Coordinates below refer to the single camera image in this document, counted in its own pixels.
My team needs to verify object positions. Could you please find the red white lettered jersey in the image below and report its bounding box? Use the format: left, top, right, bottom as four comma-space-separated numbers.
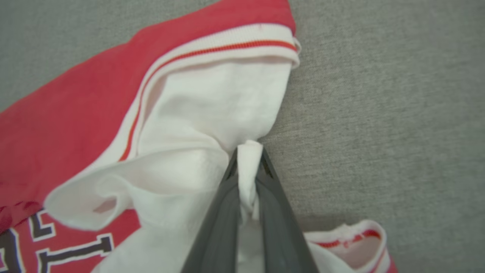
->
0, 0, 399, 273

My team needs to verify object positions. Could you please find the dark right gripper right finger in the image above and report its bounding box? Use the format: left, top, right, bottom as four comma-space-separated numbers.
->
255, 146, 319, 273

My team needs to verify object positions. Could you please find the grey fabric sofa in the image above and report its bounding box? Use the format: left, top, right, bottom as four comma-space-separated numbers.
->
0, 0, 485, 273

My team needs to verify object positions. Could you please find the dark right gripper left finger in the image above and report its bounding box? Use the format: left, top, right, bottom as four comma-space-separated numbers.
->
181, 147, 242, 273

